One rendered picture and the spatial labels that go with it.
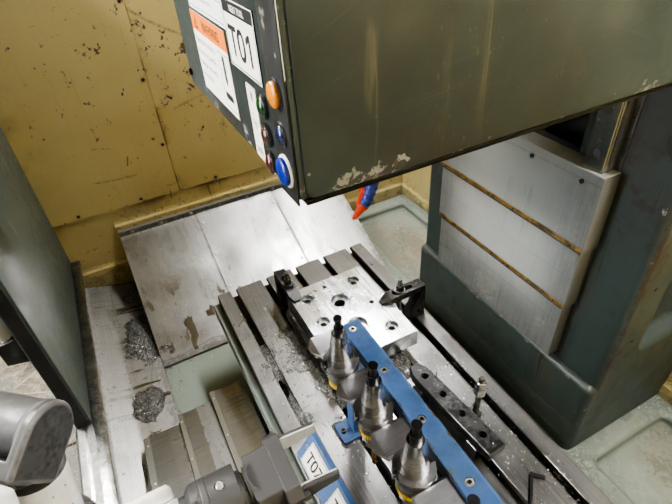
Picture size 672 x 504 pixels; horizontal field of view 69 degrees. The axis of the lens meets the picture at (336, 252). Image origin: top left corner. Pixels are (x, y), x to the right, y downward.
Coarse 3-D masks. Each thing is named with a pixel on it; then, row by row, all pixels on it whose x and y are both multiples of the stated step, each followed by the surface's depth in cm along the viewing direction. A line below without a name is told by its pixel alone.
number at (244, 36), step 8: (240, 32) 49; (248, 32) 47; (240, 40) 50; (248, 40) 48; (240, 48) 51; (248, 48) 48; (240, 56) 52; (248, 56) 49; (248, 64) 50; (256, 64) 48; (256, 72) 49
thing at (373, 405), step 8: (368, 384) 72; (376, 384) 72; (368, 392) 73; (376, 392) 72; (384, 392) 74; (360, 400) 76; (368, 400) 73; (376, 400) 73; (384, 400) 74; (360, 408) 76; (368, 408) 74; (376, 408) 74; (384, 408) 75; (368, 416) 75; (376, 416) 75
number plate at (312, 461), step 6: (312, 444) 102; (312, 450) 101; (306, 456) 102; (312, 456) 101; (318, 456) 100; (306, 462) 102; (312, 462) 101; (318, 462) 99; (324, 462) 98; (306, 468) 101; (312, 468) 100; (318, 468) 99; (324, 468) 98; (312, 474) 100; (318, 474) 98
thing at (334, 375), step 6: (324, 354) 86; (324, 360) 85; (354, 360) 84; (324, 366) 86; (330, 366) 84; (354, 366) 83; (330, 372) 83; (336, 372) 83; (342, 372) 83; (348, 372) 82; (354, 372) 84; (330, 378) 84; (336, 378) 84
